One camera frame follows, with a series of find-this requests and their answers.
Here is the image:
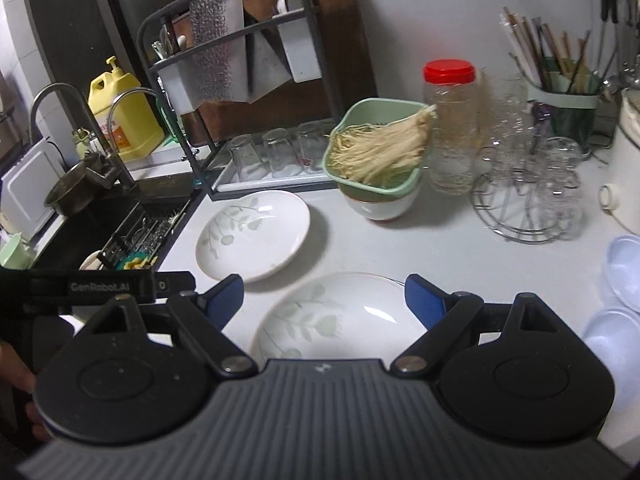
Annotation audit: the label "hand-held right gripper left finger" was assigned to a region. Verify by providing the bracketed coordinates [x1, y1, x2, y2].
[87, 275, 259, 380]

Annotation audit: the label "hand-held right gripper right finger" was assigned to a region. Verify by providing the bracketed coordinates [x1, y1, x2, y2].
[390, 274, 571, 377]

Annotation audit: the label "white leaf print plate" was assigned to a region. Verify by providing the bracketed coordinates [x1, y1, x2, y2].
[194, 190, 311, 283]
[249, 272, 437, 362]

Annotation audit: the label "person's left hand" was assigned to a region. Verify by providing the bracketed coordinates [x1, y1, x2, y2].
[0, 342, 53, 443]

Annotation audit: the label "pale green cup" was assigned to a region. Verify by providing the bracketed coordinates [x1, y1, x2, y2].
[0, 232, 37, 272]

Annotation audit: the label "black sink drain basket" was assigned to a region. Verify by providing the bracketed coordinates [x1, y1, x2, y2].
[96, 199, 192, 272]

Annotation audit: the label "dark metal saucepan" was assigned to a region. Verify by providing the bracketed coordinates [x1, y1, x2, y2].
[44, 152, 122, 217]

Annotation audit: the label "white bowl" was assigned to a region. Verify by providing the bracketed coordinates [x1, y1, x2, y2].
[337, 180, 422, 222]

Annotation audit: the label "white plastic cutting board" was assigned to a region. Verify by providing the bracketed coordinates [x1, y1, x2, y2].
[0, 137, 67, 242]

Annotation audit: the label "white drip tray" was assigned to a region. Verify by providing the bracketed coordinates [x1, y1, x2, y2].
[210, 159, 347, 194]

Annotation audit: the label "upturned clear drinking glass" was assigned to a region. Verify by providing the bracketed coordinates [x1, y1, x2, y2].
[295, 120, 335, 174]
[229, 134, 267, 182]
[262, 128, 302, 179]

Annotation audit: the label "enoki mushroom bunch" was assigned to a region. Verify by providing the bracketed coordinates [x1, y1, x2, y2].
[329, 105, 439, 186]

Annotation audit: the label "clear jar with red lid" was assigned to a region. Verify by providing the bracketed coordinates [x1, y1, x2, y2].
[423, 59, 482, 196]

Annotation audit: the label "yellow detergent bottle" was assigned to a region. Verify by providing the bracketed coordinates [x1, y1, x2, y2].
[88, 56, 166, 164]

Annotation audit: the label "steel kitchen faucet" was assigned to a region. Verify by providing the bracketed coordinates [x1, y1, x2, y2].
[29, 82, 139, 192]

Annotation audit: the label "thin steel water tap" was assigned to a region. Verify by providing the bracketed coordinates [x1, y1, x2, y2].
[106, 88, 162, 161]

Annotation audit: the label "stack of tall clear glasses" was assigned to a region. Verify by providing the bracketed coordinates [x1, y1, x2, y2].
[479, 66, 532, 183]

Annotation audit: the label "green colander basket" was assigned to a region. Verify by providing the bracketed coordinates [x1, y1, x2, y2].
[323, 98, 439, 196]

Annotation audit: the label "grey cutlery holder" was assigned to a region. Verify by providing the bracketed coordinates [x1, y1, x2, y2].
[149, 27, 202, 117]

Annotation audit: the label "white electric cooking pot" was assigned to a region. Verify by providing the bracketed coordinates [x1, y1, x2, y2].
[599, 87, 640, 237]

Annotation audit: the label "textured steel cleaver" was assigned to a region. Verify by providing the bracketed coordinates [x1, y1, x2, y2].
[189, 0, 252, 107]

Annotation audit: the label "black metal dish rack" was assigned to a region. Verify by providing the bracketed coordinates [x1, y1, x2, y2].
[136, 0, 352, 196]

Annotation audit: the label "white knife holder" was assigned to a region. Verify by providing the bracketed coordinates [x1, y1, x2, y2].
[276, 0, 324, 84]

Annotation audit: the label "bunch of chopsticks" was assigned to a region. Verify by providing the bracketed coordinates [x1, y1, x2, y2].
[499, 6, 597, 94]

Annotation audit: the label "brown wooden cutting board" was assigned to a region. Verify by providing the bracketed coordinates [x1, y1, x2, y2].
[184, 0, 377, 147]

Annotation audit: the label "hanging kitchen utensils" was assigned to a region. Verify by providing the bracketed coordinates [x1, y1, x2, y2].
[596, 0, 640, 102]

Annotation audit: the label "metal wire cup rack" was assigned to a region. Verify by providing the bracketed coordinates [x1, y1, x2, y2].
[469, 160, 587, 246]

